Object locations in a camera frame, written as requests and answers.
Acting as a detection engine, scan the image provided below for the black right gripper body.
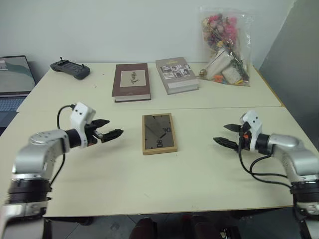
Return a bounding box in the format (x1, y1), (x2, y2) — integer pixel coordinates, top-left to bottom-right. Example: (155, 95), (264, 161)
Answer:
(236, 121), (251, 151)

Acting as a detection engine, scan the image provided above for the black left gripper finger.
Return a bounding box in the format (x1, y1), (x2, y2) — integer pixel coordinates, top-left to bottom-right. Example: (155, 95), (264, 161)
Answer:
(92, 119), (111, 128)
(101, 128), (124, 144)

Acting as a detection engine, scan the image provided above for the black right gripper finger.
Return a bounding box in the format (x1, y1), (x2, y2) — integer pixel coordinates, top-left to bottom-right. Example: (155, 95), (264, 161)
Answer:
(223, 123), (241, 133)
(213, 136), (238, 150)

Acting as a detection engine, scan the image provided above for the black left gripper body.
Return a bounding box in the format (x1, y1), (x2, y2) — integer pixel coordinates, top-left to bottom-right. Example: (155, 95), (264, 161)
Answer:
(83, 120), (104, 148)

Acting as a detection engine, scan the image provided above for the grey hardcover book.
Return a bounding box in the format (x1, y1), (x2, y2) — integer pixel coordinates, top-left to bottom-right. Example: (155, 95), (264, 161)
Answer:
(155, 57), (200, 96)

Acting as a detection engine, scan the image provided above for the brown hardcover book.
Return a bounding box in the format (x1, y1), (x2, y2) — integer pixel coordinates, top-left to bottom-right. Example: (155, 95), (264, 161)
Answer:
(111, 63), (152, 103)

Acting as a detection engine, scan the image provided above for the black handheld controller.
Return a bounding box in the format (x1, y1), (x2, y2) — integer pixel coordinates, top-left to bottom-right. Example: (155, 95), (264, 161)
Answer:
(50, 57), (91, 81)

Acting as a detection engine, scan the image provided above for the dried flowers plastic bag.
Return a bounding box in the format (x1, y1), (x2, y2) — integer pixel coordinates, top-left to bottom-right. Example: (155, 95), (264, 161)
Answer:
(198, 6), (255, 88)

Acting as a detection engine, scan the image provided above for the grey laptop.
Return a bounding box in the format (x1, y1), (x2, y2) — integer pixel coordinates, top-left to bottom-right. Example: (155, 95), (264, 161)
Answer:
(0, 55), (37, 136)

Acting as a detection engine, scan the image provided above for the dark red rounded shape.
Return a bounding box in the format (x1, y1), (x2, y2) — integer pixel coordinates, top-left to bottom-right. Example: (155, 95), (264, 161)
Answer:
(131, 217), (158, 239)

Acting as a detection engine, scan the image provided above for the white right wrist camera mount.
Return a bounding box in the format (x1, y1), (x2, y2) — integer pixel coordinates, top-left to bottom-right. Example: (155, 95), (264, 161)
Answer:
(239, 110), (264, 152)

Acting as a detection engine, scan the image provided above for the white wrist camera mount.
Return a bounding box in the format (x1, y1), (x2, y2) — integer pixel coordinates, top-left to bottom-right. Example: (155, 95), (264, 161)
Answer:
(239, 110), (264, 152)
(70, 101), (97, 149)

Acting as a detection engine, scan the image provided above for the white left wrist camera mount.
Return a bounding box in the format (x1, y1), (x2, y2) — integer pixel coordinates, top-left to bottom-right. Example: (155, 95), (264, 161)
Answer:
(70, 101), (97, 149)

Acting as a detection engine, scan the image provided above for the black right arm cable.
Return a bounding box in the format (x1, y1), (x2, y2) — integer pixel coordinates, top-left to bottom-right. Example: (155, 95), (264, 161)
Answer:
(237, 146), (293, 188)

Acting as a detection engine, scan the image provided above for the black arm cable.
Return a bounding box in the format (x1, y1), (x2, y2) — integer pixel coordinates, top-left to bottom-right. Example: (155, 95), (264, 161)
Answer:
(237, 146), (293, 188)
(48, 105), (75, 187)

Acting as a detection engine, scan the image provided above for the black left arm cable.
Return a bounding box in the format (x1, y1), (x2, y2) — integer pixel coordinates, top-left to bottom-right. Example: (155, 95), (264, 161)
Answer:
(48, 105), (75, 187)

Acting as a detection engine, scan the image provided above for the wooden picture frame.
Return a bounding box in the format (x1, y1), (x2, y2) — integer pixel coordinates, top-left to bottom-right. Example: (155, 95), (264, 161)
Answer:
(142, 113), (178, 156)

